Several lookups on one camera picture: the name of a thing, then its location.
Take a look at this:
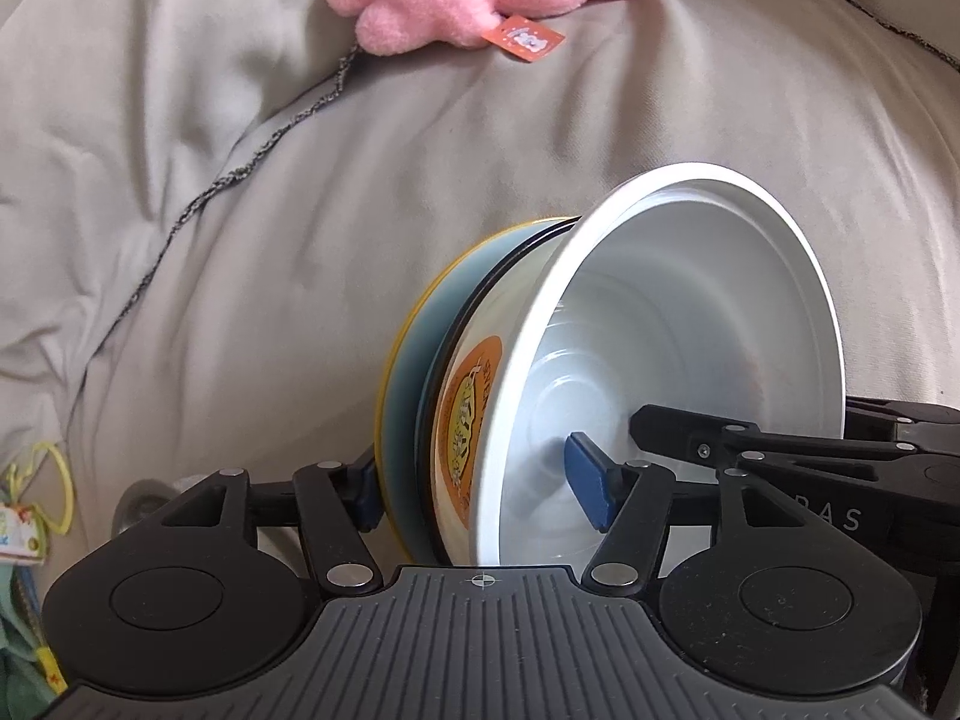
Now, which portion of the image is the yellow-green cord loop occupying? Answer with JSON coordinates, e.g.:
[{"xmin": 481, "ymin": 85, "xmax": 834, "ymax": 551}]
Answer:
[{"xmin": 3, "ymin": 439, "xmax": 77, "ymax": 538}]

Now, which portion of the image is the green towel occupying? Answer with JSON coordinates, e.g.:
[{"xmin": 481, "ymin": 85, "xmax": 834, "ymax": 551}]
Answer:
[{"xmin": 2, "ymin": 564, "xmax": 53, "ymax": 720}]

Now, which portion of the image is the white plastic takeaway bowl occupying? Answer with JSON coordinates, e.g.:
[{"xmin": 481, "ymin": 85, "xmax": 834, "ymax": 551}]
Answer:
[{"xmin": 430, "ymin": 163, "xmax": 846, "ymax": 567}]

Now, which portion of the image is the beige sofa cover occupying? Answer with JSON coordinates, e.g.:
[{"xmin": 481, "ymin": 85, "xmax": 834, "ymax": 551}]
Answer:
[{"xmin": 0, "ymin": 0, "xmax": 960, "ymax": 579}]

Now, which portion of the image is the white bowl yellow rim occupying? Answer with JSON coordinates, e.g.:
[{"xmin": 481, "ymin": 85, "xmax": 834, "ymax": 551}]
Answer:
[{"xmin": 373, "ymin": 214, "xmax": 571, "ymax": 559}]

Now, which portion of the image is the stainless steel bowl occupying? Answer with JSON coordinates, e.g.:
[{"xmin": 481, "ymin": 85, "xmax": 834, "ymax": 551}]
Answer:
[{"xmin": 110, "ymin": 475, "xmax": 203, "ymax": 538}]

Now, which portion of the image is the kids vitamin bottle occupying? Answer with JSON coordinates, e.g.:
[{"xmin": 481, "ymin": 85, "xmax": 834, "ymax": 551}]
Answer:
[{"xmin": 0, "ymin": 504, "xmax": 47, "ymax": 566}]

